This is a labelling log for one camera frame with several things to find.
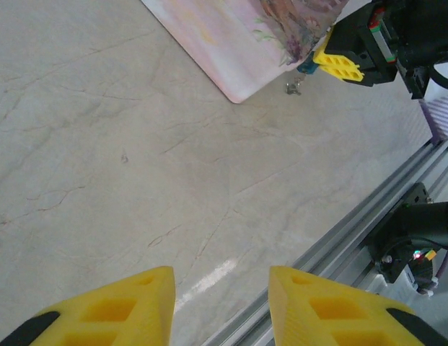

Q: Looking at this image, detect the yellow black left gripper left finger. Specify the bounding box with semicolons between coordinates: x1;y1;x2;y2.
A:
0;265;177;346

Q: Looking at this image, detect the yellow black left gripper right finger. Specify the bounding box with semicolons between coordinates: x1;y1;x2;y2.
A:
268;265;448;346

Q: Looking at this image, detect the thin black right gripper cable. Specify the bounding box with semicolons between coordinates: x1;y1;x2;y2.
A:
429;60;448;92

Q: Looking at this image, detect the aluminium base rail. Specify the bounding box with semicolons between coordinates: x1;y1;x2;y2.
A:
201;138;448;346

